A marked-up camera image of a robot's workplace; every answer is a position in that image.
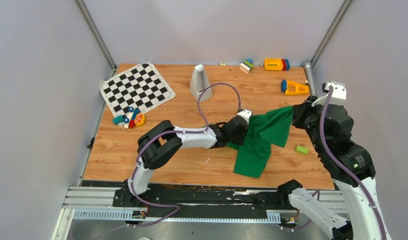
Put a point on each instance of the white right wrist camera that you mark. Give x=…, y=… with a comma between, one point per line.
x=336, y=94

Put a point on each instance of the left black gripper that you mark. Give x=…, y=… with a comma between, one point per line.
x=241, y=141

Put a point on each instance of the yellow round toy block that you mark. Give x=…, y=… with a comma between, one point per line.
x=140, y=120

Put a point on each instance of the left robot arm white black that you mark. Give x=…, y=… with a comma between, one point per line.
x=162, y=142

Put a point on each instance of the grey metal pipe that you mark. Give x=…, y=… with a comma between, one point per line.
x=307, y=65

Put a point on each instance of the orange blue toy ramp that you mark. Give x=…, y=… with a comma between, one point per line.
x=291, y=88

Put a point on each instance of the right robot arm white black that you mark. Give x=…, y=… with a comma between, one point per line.
x=351, y=168

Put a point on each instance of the white green blue toy blocks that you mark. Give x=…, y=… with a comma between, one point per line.
x=246, y=66

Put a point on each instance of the grey metronome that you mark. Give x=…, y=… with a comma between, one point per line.
x=199, y=82

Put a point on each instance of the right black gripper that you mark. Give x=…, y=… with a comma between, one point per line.
x=298, y=109

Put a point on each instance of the green garment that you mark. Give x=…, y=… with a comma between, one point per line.
x=264, y=130

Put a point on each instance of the yellow red blue toy block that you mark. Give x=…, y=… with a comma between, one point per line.
x=276, y=64

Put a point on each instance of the teal toy block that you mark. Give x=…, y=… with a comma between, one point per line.
x=118, y=120

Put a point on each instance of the small green block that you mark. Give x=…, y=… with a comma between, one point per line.
x=301, y=149

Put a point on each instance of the blue red toy block figure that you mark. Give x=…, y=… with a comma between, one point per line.
x=129, y=121

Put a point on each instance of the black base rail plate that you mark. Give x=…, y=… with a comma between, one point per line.
x=216, y=202

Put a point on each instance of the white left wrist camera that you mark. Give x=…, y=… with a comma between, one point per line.
x=246, y=114

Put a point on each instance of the black white checkerboard sheet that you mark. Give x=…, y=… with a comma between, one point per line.
x=141, y=87

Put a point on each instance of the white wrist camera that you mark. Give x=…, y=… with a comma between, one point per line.
x=246, y=114
x=336, y=94

